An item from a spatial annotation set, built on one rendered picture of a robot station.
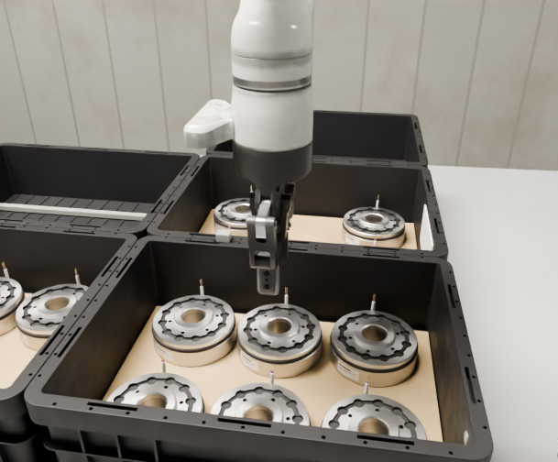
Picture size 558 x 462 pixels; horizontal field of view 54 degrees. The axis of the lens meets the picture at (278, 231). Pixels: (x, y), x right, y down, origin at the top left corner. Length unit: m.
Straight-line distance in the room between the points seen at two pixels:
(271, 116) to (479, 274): 0.74
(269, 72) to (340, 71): 1.95
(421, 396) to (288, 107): 0.36
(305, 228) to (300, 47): 0.52
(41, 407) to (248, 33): 0.36
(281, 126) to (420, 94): 1.99
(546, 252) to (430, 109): 1.33
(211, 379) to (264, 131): 0.31
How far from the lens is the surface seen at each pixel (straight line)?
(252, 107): 0.47
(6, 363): 0.75
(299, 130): 0.48
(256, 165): 0.49
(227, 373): 0.66
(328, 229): 0.95
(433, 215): 0.80
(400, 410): 0.59
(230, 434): 0.48
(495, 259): 1.19
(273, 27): 0.46
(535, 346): 0.99
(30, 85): 2.82
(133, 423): 0.50
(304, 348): 0.64
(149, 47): 2.54
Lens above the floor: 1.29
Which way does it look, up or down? 29 degrees down
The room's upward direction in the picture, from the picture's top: straight up
